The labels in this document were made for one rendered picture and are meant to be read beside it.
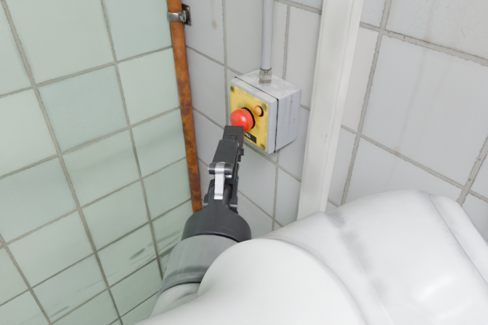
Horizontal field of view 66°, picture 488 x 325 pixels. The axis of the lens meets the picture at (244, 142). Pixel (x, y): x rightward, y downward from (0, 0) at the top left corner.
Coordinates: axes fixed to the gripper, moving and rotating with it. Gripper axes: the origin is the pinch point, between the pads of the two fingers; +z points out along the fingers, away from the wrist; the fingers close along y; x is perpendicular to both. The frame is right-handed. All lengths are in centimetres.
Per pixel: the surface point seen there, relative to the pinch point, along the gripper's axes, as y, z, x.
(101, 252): 45, 13, -35
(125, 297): 68, 14, -34
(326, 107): -4.8, 3.2, 13.5
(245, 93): -4.2, 7.4, 1.5
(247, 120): -1.0, 4.8, 1.9
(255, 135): 2.4, 5.6, 3.3
